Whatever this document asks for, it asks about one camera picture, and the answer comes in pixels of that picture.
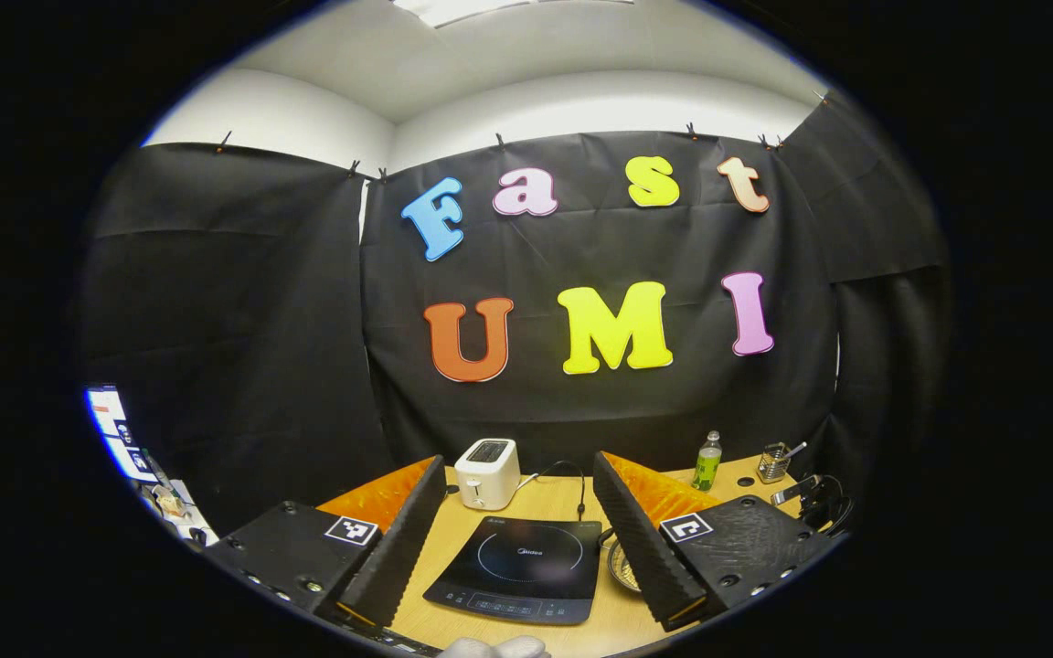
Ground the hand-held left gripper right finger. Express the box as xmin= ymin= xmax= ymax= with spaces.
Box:
xmin=592 ymin=451 xmax=844 ymax=633

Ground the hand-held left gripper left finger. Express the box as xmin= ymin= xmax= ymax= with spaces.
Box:
xmin=205 ymin=455 xmax=448 ymax=633

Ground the stainless steel pot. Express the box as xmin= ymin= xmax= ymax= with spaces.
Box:
xmin=598 ymin=528 xmax=646 ymax=593

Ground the black induction cooktop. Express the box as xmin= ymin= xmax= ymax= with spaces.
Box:
xmin=423 ymin=516 xmax=602 ymax=626

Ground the green tea bottle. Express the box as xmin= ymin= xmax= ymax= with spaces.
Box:
xmin=691 ymin=430 xmax=723 ymax=493

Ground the white toaster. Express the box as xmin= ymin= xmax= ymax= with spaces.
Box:
xmin=454 ymin=438 xmax=521 ymax=511

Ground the white printed panel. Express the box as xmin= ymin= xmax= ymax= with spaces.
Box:
xmin=86 ymin=385 xmax=159 ymax=483

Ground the ceiling light panel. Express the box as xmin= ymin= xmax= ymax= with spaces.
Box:
xmin=394 ymin=0 xmax=637 ymax=28

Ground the black power cable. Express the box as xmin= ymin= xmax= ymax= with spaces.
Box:
xmin=536 ymin=460 xmax=588 ymax=522

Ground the metal wire utensil holder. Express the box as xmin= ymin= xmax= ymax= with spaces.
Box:
xmin=758 ymin=442 xmax=792 ymax=483

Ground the black cable bundle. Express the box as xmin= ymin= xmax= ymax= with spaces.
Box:
xmin=771 ymin=473 xmax=856 ymax=536

